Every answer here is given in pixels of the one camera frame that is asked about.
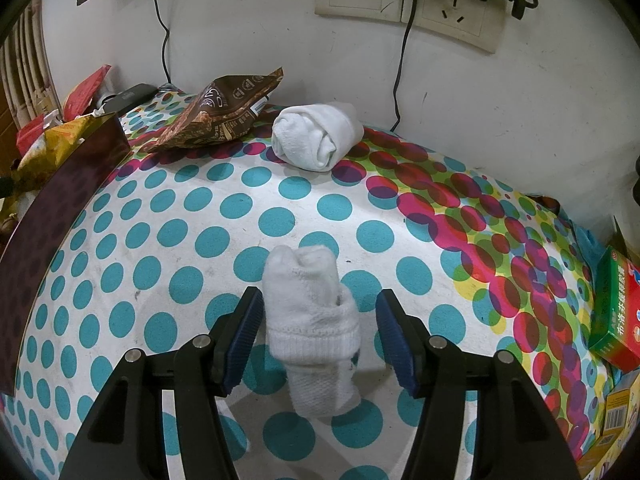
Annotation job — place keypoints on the polka dot tablecloth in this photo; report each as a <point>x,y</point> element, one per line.
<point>200,210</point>

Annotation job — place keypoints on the black power bank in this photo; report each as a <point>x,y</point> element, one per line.
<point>131,96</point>

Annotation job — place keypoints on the red snack bag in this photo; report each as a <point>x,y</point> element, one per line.
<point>75,100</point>

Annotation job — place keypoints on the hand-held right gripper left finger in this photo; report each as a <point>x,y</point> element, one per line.
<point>245,340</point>

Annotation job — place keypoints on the green medicine box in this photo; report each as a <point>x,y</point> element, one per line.
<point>617,310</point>

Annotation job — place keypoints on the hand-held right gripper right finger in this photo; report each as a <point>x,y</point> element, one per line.
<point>395,345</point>

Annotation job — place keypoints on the large white rolled sock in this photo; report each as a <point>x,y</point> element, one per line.
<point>315,135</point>

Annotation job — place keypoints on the brown snack bag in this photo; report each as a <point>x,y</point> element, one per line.
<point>215,110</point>

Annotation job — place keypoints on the orange snack bag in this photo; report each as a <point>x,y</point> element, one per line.
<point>60,140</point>

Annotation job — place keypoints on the yellow cardboard box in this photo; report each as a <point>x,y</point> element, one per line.
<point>617,410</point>

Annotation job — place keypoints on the round golden tin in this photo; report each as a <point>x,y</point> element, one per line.
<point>45,240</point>

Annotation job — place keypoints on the beige slatted rack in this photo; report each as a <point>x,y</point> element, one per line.
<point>25,70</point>

